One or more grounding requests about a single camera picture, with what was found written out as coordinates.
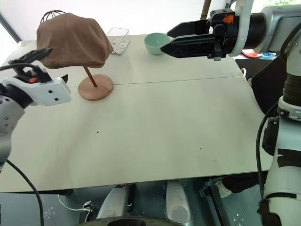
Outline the black metal frame bar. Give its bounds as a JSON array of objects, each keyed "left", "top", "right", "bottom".
[{"left": 199, "top": 185, "right": 227, "bottom": 226}]

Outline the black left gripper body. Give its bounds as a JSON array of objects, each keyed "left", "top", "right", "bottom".
[{"left": 13, "top": 63, "right": 53, "bottom": 84}]

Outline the wooden hat stand, wire top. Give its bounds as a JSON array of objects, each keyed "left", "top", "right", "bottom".
[{"left": 40, "top": 9, "right": 114, "bottom": 102}]

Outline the silver robot leg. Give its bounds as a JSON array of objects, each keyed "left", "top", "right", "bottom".
[
  {"left": 95, "top": 183, "right": 130, "bottom": 220},
  {"left": 165, "top": 180, "right": 191, "bottom": 224}
]

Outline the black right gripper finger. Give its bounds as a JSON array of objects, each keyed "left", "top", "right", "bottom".
[
  {"left": 160, "top": 33, "right": 215, "bottom": 59},
  {"left": 166, "top": 20, "right": 210, "bottom": 39}
]

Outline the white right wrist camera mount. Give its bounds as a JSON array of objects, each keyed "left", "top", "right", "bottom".
[{"left": 225, "top": 0, "right": 254, "bottom": 57}]

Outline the light green bowl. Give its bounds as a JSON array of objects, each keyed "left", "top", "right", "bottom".
[{"left": 144, "top": 32, "right": 172, "bottom": 56}]

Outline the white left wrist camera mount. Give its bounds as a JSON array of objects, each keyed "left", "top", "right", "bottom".
[{"left": 0, "top": 76, "right": 72, "bottom": 107}]

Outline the clear plastic box with washers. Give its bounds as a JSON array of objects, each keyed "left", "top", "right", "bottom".
[{"left": 106, "top": 27, "right": 131, "bottom": 57}]

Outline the silver right robot leg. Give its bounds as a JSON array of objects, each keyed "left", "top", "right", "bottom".
[{"left": 165, "top": 180, "right": 191, "bottom": 224}]

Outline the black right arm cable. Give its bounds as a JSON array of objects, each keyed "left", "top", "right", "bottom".
[{"left": 256, "top": 23, "right": 301, "bottom": 201}]

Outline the red flat dish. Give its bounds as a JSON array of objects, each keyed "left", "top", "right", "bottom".
[{"left": 241, "top": 49, "right": 262, "bottom": 58}]

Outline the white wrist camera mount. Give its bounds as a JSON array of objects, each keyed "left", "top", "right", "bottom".
[
  {"left": 0, "top": 76, "right": 72, "bottom": 107},
  {"left": 225, "top": 0, "right": 254, "bottom": 57}
]

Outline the silver left robot leg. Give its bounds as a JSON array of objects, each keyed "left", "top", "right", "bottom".
[{"left": 95, "top": 183, "right": 130, "bottom": 220}]

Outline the brown cap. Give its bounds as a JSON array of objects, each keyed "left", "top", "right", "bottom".
[{"left": 36, "top": 13, "right": 114, "bottom": 69}]

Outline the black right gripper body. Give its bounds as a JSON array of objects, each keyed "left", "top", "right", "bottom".
[{"left": 207, "top": 9, "right": 236, "bottom": 62}]

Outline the black side table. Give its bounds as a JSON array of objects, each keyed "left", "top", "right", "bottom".
[{"left": 235, "top": 56, "right": 290, "bottom": 114}]

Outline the black and white shoe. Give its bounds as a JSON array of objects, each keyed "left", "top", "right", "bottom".
[{"left": 215, "top": 175, "right": 269, "bottom": 199}]

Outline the thin white cable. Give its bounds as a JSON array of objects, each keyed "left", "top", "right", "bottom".
[{"left": 58, "top": 194, "right": 92, "bottom": 213}]

